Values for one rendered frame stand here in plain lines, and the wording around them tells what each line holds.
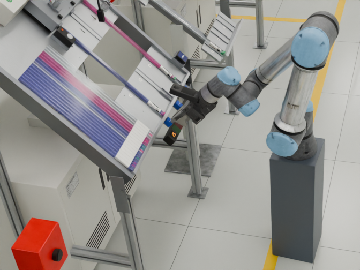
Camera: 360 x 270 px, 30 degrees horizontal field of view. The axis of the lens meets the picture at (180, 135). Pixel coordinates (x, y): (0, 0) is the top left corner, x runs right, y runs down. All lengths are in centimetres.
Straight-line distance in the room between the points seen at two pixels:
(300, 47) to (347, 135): 154
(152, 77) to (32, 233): 89
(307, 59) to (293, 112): 25
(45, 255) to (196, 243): 111
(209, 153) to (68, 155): 107
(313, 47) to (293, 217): 90
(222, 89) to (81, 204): 77
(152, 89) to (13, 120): 66
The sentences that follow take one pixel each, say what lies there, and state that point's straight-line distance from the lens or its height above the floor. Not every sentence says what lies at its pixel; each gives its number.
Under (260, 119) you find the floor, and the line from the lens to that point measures 378.
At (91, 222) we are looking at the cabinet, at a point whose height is 28.
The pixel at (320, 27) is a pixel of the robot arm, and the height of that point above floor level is 118.
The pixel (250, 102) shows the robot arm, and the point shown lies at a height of 85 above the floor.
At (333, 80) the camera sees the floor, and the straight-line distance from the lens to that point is 410.
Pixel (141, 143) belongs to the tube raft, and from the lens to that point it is 247.
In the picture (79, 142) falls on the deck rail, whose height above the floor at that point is 86.
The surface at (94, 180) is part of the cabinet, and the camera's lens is 284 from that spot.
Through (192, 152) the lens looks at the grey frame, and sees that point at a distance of 316.
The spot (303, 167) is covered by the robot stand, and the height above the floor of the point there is 54.
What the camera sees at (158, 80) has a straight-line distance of 274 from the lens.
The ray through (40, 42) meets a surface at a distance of 250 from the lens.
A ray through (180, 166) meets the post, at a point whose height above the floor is 1.
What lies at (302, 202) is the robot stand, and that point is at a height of 35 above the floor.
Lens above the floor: 224
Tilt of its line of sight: 37 degrees down
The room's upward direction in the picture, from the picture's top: 7 degrees counter-clockwise
